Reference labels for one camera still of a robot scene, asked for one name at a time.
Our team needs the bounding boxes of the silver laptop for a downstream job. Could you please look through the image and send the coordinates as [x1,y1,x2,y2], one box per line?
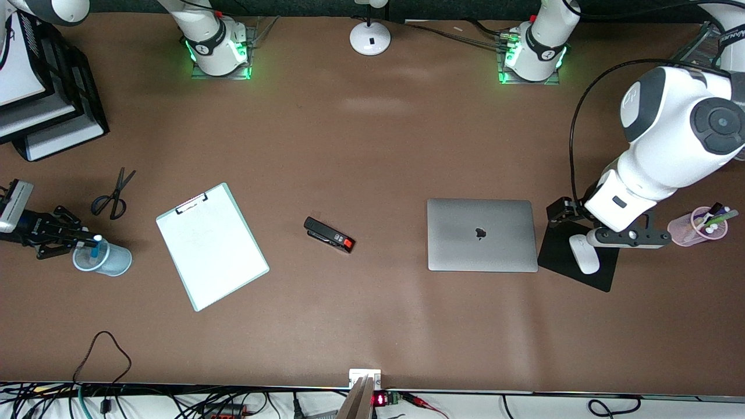
[427,198,539,273]

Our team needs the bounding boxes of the green marker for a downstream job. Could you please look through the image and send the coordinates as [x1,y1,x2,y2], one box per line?
[703,209,740,229]

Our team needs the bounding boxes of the white computer mouse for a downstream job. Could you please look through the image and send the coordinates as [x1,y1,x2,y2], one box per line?
[569,234,601,275]

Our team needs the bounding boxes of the black mouse pad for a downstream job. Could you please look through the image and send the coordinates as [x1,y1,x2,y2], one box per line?
[537,224,622,293]

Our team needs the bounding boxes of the light blue mesh cup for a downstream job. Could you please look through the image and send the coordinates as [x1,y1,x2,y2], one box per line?
[73,236,133,276]

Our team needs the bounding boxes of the black scissors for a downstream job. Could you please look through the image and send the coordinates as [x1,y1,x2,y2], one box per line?
[91,167,137,221]

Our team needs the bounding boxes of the pink mesh pen cup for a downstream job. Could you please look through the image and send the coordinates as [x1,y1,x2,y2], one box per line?
[668,207,728,247]

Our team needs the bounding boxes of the black stacked document tray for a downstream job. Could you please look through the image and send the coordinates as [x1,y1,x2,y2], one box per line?
[0,12,110,162]

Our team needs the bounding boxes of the light green clipboard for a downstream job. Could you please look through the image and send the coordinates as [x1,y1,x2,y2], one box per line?
[155,183,270,313]

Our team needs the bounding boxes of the white paper sheet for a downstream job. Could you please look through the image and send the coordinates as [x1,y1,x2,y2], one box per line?
[157,186,268,309]

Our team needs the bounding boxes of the white paper stack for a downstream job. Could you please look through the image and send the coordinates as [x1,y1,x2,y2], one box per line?
[0,23,48,106]

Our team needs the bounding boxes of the grey mesh desk tray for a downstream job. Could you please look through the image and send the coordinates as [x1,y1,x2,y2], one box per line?
[669,22,725,66]

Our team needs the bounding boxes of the black stapler red tip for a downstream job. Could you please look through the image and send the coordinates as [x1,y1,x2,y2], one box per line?
[303,216,355,254]

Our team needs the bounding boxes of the white lamp base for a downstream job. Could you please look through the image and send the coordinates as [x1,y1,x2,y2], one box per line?
[349,0,392,56]

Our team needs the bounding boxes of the braided brown cable loop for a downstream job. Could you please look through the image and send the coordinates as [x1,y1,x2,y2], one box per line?
[73,331,132,388]

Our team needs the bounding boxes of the clear arm base plate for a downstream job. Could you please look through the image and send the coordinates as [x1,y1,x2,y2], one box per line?
[498,32,562,86]
[191,24,257,80]

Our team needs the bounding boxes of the black looped cable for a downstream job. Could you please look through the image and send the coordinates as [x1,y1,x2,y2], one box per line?
[587,396,642,417]

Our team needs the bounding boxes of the black cable bundle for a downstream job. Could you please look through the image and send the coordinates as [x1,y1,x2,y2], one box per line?
[405,19,510,52]

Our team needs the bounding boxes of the aluminium camera mount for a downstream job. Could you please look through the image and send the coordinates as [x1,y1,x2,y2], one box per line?
[336,368,382,419]

